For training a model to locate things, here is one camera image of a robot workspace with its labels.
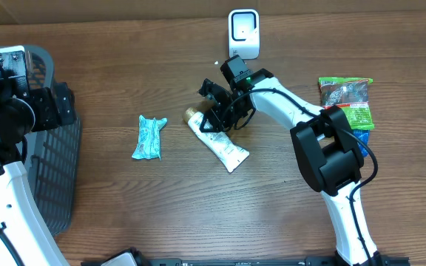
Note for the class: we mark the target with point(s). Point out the blue snack packet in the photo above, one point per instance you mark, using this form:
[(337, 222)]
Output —
[(363, 135)]

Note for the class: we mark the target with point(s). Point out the white barcode scanner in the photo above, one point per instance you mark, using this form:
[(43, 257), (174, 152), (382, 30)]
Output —
[(244, 33)]

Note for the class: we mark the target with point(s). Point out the grey plastic mesh basket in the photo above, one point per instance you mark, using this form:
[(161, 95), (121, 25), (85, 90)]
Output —
[(40, 130)]

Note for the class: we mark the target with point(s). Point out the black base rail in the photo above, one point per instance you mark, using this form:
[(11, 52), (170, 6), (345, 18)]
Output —
[(132, 256)]

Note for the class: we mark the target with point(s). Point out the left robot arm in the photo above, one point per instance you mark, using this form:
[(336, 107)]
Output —
[(28, 241)]

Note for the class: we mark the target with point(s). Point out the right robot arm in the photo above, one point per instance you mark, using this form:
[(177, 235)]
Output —
[(327, 152)]

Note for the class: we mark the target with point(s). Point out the teal small packet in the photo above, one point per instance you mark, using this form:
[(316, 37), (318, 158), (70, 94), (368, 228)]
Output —
[(148, 146)]

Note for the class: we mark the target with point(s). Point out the white tube gold cap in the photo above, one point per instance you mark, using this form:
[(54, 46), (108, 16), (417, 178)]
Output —
[(230, 155)]

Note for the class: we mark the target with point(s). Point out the green red snack bag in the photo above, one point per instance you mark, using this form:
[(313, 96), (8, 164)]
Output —
[(351, 95)]

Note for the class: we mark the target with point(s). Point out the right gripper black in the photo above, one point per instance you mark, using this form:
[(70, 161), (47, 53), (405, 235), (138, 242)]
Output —
[(212, 120)]

